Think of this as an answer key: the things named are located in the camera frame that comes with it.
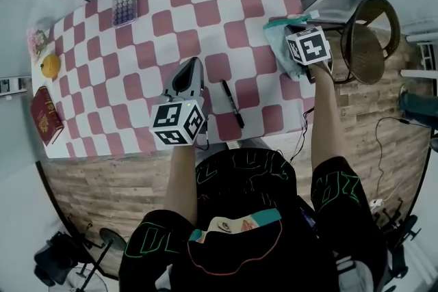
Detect yellow fruit-shaped ornament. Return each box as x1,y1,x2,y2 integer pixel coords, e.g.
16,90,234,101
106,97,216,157
40,53,62,79

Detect light blue pouch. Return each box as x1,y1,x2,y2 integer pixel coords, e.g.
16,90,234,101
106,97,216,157
262,10,321,81

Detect person's left forearm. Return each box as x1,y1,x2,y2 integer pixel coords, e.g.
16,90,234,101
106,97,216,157
162,142,200,227

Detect pink flower bundle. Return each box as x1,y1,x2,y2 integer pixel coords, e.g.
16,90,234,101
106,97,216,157
26,27,49,61

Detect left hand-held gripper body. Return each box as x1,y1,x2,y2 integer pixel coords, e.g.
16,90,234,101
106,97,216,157
149,87,207,148

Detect brown wicker chair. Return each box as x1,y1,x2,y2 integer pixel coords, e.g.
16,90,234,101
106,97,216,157
333,0,402,86

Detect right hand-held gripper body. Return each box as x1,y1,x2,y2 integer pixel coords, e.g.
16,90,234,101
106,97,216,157
285,20,335,85

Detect white table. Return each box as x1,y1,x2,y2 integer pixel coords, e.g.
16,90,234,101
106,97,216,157
30,0,318,161

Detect white wall shelf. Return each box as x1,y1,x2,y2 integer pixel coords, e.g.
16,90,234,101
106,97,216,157
0,76,34,99

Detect dark red hardcover book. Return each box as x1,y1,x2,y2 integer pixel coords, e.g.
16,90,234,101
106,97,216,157
29,85,66,148

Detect red white checkered tablecloth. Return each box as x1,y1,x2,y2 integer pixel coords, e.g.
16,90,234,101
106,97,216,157
45,0,318,159

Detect black pen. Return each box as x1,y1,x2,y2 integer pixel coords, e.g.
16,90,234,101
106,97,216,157
221,79,246,129

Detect purple-keyed calculator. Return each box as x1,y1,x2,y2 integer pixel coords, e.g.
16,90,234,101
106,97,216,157
111,0,138,28

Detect black floor cable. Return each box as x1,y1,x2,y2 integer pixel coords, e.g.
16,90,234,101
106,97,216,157
374,116,412,203

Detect white shelf unit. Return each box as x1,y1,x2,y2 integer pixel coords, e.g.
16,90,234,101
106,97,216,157
399,33,438,80

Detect black standing fan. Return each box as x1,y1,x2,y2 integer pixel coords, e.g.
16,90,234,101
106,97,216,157
33,227,128,292

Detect person in black shirt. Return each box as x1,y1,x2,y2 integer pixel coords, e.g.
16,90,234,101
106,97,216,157
117,146,390,292

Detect person's right forearm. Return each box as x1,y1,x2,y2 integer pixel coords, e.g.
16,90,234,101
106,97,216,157
309,61,347,176

